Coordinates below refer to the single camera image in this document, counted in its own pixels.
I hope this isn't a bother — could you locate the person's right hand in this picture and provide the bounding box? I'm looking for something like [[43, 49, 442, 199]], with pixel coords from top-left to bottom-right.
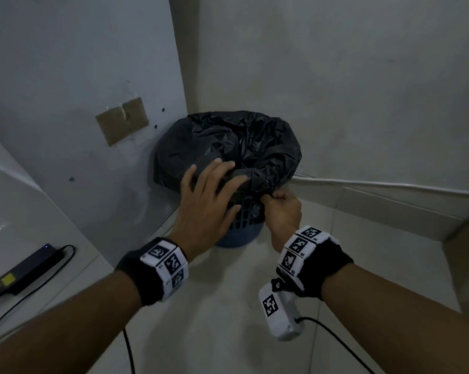
[[260, 190, 303, 253]]

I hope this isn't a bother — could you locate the person's left hand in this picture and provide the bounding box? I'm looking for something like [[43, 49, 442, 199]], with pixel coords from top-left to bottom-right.
[[168, 158, 249, 263]]

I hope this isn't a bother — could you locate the blue plastic waste basket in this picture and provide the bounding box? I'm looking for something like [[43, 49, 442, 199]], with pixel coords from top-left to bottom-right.
[[215, 196, 266, 249]]

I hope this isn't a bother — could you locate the new black trash bag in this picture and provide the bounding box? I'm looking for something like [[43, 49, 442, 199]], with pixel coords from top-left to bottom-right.
[[153, 110, 302, 199]]

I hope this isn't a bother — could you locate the person's left forearm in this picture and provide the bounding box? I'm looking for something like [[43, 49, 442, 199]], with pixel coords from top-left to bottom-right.
[[0, 270, 143, 374]]

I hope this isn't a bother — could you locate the person's right forearm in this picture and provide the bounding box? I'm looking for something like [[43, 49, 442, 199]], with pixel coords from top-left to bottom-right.
[[321, 262, 469, 374]]

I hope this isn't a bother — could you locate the right wristband with markers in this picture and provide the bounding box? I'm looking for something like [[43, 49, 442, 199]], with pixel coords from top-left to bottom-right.
[[276, 225, 355, 300]]

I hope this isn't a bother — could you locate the wristband with markers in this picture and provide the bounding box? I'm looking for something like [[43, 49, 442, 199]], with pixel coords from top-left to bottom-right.
[[115, 237, 190, 307], [276, 225, 355, 300]]

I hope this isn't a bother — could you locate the left wristband with markers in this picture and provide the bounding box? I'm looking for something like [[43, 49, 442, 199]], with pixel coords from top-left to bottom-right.
[[115, 237, 190, 307]]

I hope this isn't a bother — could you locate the narrow brown tape patch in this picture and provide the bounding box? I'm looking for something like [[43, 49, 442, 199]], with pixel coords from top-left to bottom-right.
[[122, 97, 149, 131]]

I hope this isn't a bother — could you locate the wide brown tape patch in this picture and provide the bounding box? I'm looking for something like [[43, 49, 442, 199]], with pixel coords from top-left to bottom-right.
[[95, 106, 133, 148]]

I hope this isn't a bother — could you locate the black power adapter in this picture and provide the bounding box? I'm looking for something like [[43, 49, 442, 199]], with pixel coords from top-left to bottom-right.
[[0, 243, 65, 296]]

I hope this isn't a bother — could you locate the brown cardboard box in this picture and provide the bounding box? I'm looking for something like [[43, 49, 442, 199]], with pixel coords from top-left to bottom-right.
[[443, 208, 469, 331]]

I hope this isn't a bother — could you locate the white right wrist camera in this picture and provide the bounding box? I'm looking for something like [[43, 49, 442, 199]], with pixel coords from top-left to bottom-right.
[[258, 278, 305, 342]]

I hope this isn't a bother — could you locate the white wall cable conduit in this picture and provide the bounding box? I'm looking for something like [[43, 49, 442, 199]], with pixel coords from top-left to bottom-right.
[[293, 171, 469, 199]]

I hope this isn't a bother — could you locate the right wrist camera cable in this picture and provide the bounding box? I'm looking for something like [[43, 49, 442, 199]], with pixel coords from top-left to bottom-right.
[[295, 316, 375, 374]]

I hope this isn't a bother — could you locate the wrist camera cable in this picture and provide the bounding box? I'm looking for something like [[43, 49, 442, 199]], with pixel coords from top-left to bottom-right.
[[122, 329, 137, 374], [295, 316, 375, 374]]

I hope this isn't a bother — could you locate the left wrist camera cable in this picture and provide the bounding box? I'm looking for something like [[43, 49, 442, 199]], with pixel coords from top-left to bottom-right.
[[122, 329, 137, 374]]

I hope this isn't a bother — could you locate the black adapter cable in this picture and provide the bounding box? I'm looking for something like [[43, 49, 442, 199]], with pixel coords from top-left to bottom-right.
[[0, 245, 76, 336]]

